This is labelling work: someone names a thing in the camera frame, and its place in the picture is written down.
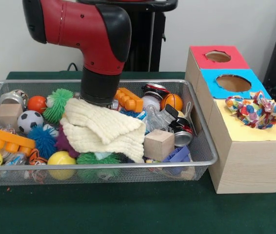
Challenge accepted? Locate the cream waffle cloth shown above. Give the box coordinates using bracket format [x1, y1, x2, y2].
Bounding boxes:
[59, 98, 146, 163]

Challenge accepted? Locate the colourful dotted cloth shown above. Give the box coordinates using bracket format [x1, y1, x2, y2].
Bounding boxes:
[237, 109, 276, 130]
[225, 91, 276, 122]

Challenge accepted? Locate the silver mesh bin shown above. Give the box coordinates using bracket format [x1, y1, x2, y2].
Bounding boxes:
[0, 79, 219, 187]

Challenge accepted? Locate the wooden box with three holes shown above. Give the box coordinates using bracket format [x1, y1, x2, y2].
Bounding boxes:
[184, 45, 276, 195]

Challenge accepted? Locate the wooden cube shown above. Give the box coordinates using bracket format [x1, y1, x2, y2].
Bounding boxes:
[0, 103, 23, 130]
[143, 129, 175, 162]

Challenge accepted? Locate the green spiky ball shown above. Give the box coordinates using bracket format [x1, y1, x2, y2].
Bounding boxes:
[42, 88, 74, 124]

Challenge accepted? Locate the plain yellow ball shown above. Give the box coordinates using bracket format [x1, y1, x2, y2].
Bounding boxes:
[47, 151, 77, 180]

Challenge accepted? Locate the dark green table cloth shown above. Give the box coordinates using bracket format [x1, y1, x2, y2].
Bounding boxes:
[0, 70, 276, 234]

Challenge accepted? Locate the blue spiky ball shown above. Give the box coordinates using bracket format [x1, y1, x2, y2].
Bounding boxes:
[27, 125, 58, 159]

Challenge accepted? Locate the plain orange ball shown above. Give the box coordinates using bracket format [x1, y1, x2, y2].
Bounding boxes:
[27, 96, 48, 114]

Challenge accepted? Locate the black and white soccer ball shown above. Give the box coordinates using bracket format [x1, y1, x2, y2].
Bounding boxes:
[18, 110, 44, 134]

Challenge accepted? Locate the orange toy brick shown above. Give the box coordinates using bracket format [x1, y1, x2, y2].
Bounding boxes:
[0, 124, 36, 156]

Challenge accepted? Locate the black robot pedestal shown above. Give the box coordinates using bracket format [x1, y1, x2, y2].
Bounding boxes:
[76, 0, 179, 72]

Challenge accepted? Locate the black cable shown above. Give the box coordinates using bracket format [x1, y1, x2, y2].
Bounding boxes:
[67, 62, 80, 72]

